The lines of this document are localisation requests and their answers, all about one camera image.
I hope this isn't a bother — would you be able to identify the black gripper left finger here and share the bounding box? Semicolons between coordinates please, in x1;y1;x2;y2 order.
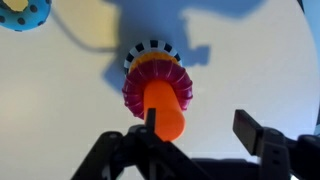
71;108;212;180

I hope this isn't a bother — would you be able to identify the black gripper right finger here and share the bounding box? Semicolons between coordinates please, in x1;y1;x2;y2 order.
233;110;320;180

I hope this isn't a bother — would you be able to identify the pink toy ring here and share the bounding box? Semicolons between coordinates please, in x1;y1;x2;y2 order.
121;59;194;120

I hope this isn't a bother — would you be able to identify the orange stacking peg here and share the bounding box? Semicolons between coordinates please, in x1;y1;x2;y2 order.
143;80;185;141

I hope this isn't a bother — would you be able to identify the round white table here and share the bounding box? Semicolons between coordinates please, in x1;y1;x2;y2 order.
0;0;319;180

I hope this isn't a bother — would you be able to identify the yellow-orange toy ring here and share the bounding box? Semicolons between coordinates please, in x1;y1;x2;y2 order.
129;51;179;74

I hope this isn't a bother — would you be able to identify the black white striped base ring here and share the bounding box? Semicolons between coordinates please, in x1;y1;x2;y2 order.
123;39;183;76

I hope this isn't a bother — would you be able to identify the blue dotted toy ring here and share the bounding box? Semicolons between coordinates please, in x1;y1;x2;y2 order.
0;0;53;33

